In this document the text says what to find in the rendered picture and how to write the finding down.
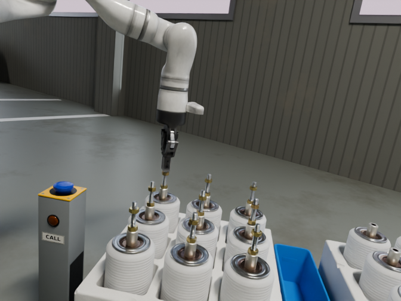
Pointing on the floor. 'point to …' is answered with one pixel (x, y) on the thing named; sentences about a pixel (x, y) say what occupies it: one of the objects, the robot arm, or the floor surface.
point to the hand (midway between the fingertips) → (166, 163)
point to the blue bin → (298, 275)
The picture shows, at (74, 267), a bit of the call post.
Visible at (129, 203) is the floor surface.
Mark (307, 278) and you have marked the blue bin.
